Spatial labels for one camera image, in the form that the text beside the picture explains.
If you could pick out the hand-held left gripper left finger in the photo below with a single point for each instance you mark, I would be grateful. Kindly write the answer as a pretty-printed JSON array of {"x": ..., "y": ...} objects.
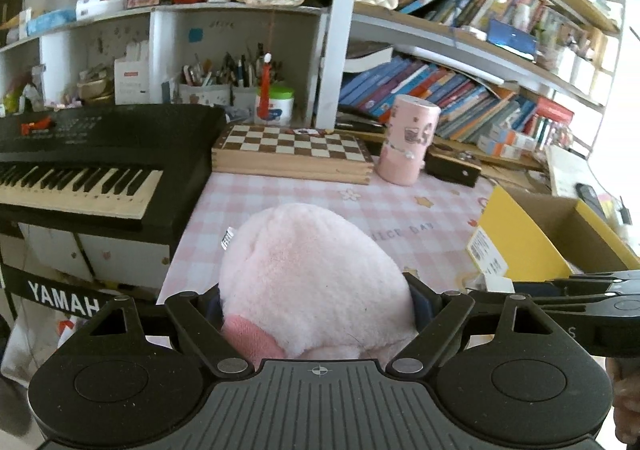
[{"x": 212, "y": 307}]

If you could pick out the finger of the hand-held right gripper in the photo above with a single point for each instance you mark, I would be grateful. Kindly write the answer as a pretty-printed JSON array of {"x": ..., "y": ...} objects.
[
  {"x": 590, "y": 302},
  {"x": 575, "y": 285}
]

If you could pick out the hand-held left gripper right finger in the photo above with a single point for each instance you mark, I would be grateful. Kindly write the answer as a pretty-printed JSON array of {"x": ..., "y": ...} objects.
[{"x": 422, "y": 302}]

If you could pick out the yellow cardboard box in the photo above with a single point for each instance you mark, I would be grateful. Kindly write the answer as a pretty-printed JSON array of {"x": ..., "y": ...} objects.
[{"x": 520, "y": 240}]

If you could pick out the pink plush pig toy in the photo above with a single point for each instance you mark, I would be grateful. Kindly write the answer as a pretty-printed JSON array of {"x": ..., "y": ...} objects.
[{"x": 310, "y": 270}]

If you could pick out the person's right hand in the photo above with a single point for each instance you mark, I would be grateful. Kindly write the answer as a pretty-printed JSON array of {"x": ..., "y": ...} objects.
[{"x": 629, "y": 410}]

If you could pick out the black smartphone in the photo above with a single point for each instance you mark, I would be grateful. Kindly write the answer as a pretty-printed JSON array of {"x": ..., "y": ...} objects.
[{"x": 590, "y": 197}]

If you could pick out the white cabinet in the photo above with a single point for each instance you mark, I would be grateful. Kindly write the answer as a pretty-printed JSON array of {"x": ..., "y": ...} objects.
[{"x": 130, "y": 255}]

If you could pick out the stack of white papers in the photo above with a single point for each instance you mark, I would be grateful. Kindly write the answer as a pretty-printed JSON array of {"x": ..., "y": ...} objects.
[{"x": 565, "y": 170}]

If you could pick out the black rectangular box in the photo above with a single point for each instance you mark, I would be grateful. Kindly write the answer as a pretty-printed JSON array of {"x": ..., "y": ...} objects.
[{"x": 450, "y": 167}]

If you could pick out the black keyboard stand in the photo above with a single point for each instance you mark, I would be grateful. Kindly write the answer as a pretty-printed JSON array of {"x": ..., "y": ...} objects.
[{"x": 60, "y": 297}]

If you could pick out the pink cylindrical container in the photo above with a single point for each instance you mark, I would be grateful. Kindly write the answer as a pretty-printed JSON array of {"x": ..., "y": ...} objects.
[{"x": 405, "y": 150}]

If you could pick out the orange and white small box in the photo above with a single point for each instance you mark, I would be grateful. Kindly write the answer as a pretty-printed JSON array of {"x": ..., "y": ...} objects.
[
  {"x": 495, "y": 149},
  {"x": 515, "y": 139}
]

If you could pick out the wooden chessboard box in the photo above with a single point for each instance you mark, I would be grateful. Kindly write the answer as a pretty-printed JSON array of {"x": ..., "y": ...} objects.
[{"x": 290, "y": 145}]

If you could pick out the black electronic keyboard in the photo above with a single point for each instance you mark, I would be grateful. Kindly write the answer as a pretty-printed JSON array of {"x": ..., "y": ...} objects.
[{"x": 125, "y": 130}]

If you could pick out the green-lid white tub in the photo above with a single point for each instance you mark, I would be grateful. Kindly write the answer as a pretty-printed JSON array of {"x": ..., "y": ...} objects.
[{"x": 275, "y": 110}]

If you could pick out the white pen holder with pens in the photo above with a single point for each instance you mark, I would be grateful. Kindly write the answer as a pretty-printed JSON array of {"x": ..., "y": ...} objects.
[{"x": 205, "y": 95}]

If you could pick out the row of leaning books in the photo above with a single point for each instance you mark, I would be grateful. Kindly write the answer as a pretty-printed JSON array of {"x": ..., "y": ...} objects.
[{"x": 450, "y": 90}]

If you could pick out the red and white stick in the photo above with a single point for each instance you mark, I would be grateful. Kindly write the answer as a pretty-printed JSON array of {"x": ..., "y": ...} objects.
[{"x": 266, "y": 85}]

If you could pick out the white box with red label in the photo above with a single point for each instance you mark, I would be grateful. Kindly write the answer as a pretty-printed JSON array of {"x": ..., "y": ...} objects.
[{"x": 131, "y": 82}]

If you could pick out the brass bowl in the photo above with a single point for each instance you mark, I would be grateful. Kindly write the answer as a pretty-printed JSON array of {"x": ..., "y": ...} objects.
[{"x": 95, "y": 92}]

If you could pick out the smartphone on stand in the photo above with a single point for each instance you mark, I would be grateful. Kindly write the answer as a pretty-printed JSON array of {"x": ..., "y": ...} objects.
[{"x": 512, "y": 37}]

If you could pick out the white bookshelf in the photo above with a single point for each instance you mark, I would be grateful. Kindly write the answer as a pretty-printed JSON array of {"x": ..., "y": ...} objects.
[{"x": 345, "y": 5}]

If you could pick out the blue tissue pack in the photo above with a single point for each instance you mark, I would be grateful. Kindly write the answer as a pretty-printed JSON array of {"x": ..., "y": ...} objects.
[{"x": 50, "y": 22}]

